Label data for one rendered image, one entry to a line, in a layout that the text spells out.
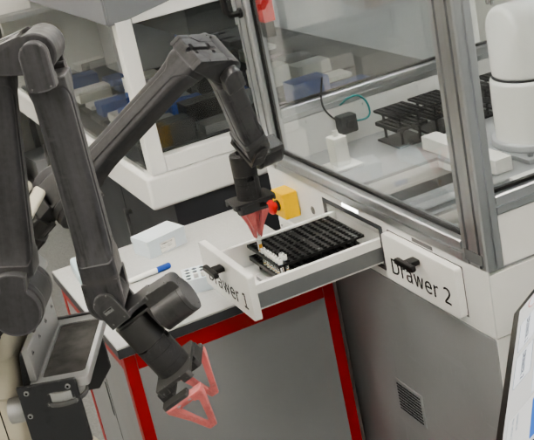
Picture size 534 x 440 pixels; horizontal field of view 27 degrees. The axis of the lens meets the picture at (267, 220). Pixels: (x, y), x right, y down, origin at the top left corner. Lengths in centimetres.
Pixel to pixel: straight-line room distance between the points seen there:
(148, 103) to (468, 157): 59
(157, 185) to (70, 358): 138
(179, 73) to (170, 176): 128
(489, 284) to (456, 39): 48
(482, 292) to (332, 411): 83
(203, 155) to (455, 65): 141
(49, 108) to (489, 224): 92
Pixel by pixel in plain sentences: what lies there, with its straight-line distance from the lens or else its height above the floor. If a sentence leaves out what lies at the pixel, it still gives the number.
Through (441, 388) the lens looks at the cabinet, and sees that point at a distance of 249.
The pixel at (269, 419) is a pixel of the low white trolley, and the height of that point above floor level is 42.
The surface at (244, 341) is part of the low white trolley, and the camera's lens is 269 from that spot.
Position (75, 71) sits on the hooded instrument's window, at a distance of 373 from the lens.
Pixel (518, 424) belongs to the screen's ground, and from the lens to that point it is 155.
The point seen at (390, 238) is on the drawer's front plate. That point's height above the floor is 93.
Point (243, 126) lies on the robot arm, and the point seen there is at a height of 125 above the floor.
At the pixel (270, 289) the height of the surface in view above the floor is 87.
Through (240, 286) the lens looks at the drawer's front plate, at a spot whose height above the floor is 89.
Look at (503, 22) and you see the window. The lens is 206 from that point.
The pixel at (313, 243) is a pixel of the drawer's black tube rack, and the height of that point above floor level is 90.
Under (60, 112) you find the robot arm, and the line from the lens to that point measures 156.
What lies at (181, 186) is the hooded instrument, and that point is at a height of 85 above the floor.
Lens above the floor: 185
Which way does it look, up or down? 21 degrees down
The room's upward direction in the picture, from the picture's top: 12 degrees counter-clockwise
